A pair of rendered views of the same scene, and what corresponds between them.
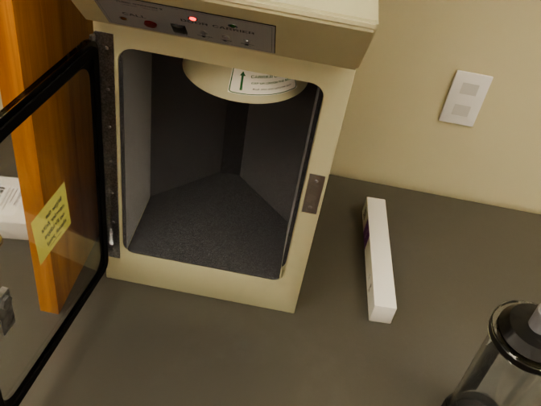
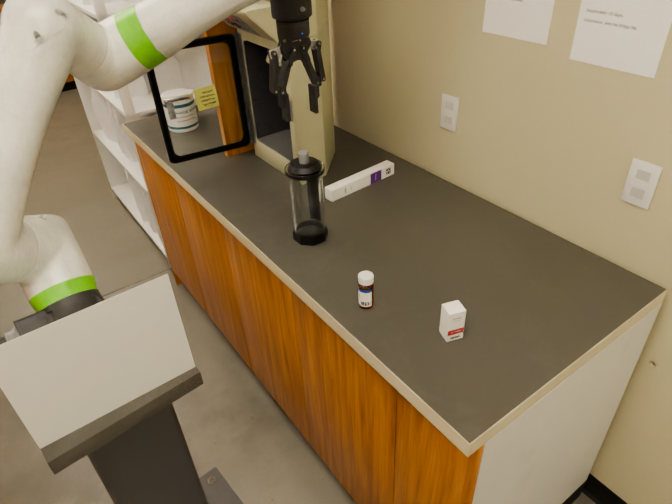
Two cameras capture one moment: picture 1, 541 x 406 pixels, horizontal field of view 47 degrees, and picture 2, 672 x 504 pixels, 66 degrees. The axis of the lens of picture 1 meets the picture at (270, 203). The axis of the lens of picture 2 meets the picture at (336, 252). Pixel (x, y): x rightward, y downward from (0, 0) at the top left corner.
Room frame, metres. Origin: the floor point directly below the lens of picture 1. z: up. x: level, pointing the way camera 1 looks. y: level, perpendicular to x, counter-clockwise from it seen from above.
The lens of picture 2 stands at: (-0.14, -1.43, 1.79)
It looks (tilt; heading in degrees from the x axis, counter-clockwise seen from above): 36 degrees down; 55
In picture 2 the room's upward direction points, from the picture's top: 3 degrees counter-clockwise
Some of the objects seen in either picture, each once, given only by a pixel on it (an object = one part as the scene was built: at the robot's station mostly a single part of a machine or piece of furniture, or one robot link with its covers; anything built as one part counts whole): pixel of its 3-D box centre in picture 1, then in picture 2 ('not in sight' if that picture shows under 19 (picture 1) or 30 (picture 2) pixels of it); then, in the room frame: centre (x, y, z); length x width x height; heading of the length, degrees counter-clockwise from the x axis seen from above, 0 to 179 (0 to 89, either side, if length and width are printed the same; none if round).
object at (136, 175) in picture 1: (227, 130); (298, 92); (0.80, 0.09, 1.19); 0.26 x 0.24 x 0.35; 89
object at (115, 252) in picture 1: (106, 163); (245, 91); (0.67, 0.24, 1.19); 0.03 x 0.02 x 0.39; 89
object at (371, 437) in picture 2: not in sight; (326, 289); (0.74, -0.09, 0.45); 2.05 x 0.67 x 0.90; 89
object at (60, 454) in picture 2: not in sight; (102, 375); (-0.13, -0.48, 0.92); 0.32 x 0.32 x 0.04; 4
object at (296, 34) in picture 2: not in sight; (294, 39); (0.53, -0.35, 1.49); 0.08 x 0.07 x 0.09; 179
